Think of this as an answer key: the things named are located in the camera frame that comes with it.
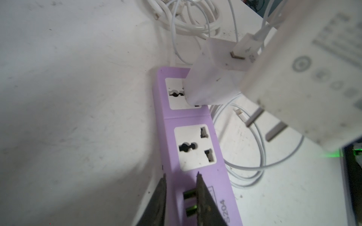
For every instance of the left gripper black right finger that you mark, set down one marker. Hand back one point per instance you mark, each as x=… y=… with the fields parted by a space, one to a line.
x=207 y=211

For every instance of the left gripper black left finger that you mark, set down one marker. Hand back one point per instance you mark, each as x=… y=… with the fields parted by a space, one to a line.
x=155 y=212

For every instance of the white charger adapter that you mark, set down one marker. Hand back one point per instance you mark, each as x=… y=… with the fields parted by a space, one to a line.
x=215 y=77
x=309 y=75

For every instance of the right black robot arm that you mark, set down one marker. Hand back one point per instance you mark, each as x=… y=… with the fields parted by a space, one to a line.
x=351 y=164

